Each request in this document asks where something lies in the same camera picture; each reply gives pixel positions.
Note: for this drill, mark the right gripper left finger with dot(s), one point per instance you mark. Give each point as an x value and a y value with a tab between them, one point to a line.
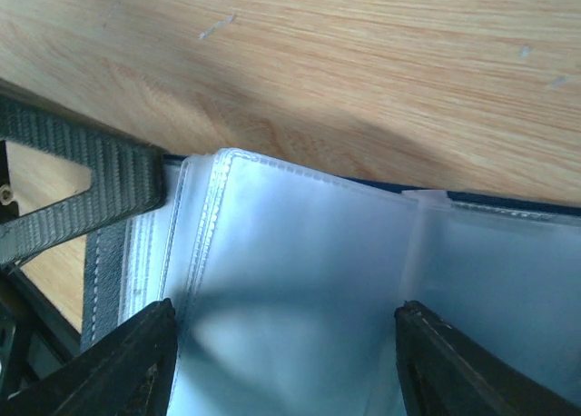
128	372

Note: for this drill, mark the blue card holder wallet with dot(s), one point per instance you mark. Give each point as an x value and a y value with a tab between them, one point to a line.
284	281

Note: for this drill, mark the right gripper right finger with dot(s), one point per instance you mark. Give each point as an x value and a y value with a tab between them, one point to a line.
443	372

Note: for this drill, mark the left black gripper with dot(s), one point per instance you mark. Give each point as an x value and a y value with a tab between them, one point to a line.
36	339

